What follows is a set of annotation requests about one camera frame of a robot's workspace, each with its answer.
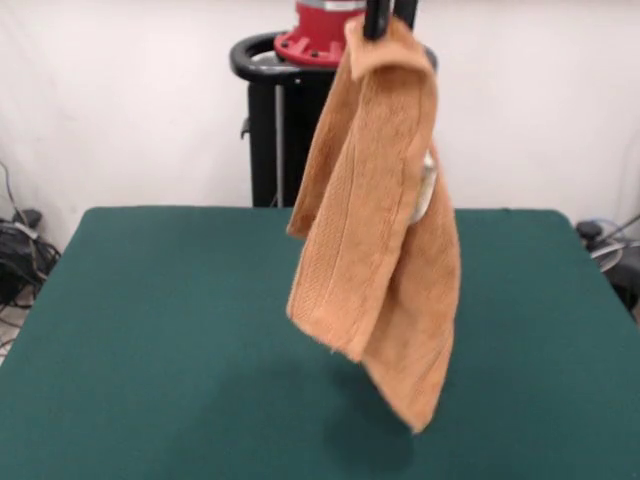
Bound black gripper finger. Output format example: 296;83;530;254
363;0;389;41
394;0;419;34

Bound orange terry towel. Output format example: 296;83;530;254
285;17;462;435

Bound silver round stand base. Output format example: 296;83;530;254
589;239;626;274

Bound black chair base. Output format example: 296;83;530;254
610;259;640;321

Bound dark green table cloth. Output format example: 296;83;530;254
0;206;640;480

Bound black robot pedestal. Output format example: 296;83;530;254
229;30;441;209

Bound black cable bundle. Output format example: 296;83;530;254
0;159;64;351

